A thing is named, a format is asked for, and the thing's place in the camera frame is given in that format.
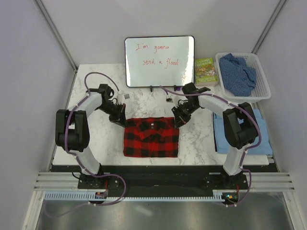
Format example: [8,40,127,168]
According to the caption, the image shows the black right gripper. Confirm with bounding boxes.
[172,102,199,129]

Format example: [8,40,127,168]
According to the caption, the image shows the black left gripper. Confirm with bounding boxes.
[96,102,128,128]

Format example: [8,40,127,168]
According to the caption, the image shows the red black plaid shirt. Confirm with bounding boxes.
[123,117,179,158]

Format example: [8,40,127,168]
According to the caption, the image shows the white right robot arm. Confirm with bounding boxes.
[165,83,262,189]

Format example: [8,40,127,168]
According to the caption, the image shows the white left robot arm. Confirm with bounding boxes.
[55,84,130,188]

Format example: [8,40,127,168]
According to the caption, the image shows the green children's book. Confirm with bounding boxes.
[194,57,218,86]

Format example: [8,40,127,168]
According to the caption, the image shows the whiteboard with red writing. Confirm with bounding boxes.
[124,35,195,88]

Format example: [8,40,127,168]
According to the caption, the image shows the blue checkered shirt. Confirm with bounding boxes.
[219,53,257,97]

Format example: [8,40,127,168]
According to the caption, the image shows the white plastic basket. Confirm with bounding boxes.
[215,52,272,104]

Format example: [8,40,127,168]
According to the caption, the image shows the folded light blue shirt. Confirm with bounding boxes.
[213,109,273,155]

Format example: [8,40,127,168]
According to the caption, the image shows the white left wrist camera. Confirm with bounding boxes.
[117,93,130,104]

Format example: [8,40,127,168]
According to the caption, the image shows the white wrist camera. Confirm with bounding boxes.
[166,95,173,103]
[117,93,130,104]

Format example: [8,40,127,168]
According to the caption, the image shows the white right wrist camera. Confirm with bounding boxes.
[166,95,173,103]

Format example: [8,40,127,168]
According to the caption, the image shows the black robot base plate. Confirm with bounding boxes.
[50,164,275,195]

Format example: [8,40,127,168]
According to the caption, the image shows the white slotted cable duct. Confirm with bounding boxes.
[44,191,238,202]

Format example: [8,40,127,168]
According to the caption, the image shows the aluminium frame rail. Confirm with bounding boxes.
[33,0,79,71]

